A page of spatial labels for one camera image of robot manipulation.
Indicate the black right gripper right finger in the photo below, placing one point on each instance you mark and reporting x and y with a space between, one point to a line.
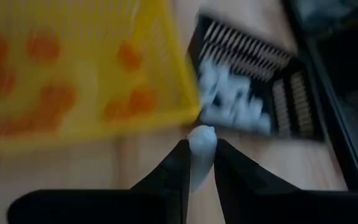
253 196

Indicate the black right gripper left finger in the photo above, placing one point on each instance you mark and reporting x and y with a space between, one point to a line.
160 196

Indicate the white ghost decoration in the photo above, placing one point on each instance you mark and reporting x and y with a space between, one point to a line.
216 113
238 88
211 77
258 119
202 149

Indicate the black plastic basket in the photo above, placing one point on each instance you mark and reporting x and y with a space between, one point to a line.
291 102

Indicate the yellow plastic basket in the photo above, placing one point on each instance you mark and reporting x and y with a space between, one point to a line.
89 68

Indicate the black aluminium table frame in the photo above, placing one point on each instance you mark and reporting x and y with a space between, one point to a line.
353 93

